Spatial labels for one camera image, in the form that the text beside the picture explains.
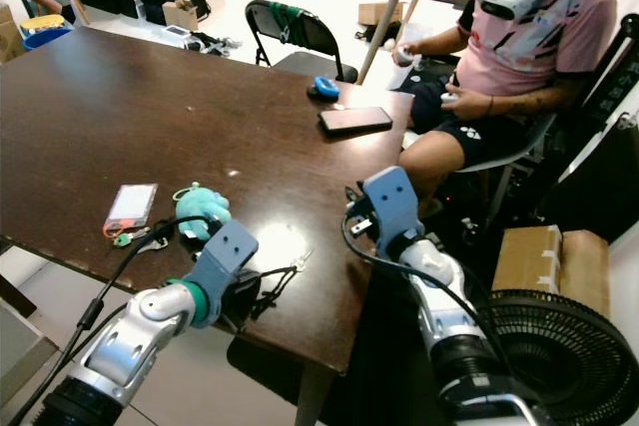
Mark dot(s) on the white handheld controller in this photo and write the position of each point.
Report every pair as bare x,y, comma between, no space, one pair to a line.
405,55
447,97

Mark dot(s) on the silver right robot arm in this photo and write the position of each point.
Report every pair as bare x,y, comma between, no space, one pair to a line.
444,296

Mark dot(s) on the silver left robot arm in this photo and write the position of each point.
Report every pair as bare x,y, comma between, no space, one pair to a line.
130,346

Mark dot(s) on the green and orange keys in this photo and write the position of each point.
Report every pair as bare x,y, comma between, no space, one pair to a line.
125,238

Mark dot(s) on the person's left hand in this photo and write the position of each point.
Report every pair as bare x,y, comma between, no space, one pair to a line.
465,101

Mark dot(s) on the person's right hand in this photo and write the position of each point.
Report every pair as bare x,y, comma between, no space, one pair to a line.
417,56

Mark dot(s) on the silver key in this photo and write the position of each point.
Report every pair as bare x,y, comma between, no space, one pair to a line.
301,261

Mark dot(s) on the black smartphone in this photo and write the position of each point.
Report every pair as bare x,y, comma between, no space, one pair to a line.
355,122

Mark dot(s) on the clear card holder orange trim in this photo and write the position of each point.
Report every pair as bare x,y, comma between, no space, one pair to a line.
132,207

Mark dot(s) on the black folding chair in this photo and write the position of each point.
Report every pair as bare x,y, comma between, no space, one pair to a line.
315,65

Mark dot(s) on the cardboard box with white tape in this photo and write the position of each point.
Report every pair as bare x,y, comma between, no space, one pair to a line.
524,258

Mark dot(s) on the grey office chair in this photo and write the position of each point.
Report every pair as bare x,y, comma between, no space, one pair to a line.
524,147

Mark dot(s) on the dark brown wooden table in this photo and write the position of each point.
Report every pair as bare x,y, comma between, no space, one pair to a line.
190,117

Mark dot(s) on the grey cabinet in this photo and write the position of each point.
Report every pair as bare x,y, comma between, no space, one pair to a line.
20,356

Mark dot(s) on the plain cardboard box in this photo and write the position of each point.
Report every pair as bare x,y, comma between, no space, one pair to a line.
587,271

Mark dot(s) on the person in pink shirt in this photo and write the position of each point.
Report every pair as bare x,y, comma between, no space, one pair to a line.
539,37

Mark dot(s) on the black floor fan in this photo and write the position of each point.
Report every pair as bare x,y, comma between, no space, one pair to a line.
569,356

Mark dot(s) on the small open cardboard box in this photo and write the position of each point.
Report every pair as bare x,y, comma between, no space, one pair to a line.
180,17

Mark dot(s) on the large printed cardboard box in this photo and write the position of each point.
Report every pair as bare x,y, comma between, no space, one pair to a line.
10,37

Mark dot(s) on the blue plastic bin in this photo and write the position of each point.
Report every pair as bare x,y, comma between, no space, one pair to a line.
45,37

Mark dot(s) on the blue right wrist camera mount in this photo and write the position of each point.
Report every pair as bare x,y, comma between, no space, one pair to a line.
392,202

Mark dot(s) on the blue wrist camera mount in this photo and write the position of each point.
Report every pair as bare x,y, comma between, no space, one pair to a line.
228,251
392,202

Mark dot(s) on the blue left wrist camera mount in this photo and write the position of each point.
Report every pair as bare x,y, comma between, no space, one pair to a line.
228,251

